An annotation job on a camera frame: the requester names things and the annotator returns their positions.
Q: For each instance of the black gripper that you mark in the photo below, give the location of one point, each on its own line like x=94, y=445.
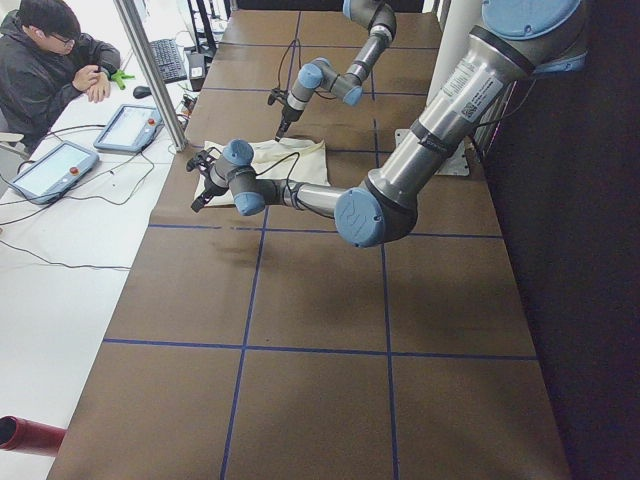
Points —
x=208, y=189
x=287, y=117

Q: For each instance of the cream long-sleeve cat shirt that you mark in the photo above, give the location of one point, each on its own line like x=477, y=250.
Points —
x=287, y=172

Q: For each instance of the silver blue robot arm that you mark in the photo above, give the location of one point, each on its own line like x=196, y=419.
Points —
x=509, y=42
x=379, y=20

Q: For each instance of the far teach pendant tablet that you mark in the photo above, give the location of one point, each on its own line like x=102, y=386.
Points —
x=130, y=130

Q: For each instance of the teach pendant tablet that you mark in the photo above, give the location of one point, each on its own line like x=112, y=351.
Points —
x=130, y=130
x=50, y=177

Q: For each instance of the black computer mouse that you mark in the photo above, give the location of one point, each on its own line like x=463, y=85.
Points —
x=141, y=92

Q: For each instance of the black keyboard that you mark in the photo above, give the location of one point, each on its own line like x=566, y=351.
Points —
x=168, y=60

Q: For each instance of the near teach pendant tablet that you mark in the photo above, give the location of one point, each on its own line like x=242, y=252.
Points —
x=50, y=177

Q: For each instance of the green plastic tool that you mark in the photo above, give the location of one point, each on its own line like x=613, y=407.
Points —
x=120, y=77

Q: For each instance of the seated person black jacket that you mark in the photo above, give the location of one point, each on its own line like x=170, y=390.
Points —
x=46, y=63

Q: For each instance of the red cylinder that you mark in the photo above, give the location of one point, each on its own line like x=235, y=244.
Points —
x=29, y=437

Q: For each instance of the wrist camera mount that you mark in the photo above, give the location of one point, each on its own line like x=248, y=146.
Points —
x=203, y=161
x=277, y=95

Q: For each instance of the aluminium frame post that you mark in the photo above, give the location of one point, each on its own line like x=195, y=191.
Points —
x=138, y=39

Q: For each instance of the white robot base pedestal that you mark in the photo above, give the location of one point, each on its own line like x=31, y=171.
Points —
x=467, y=81

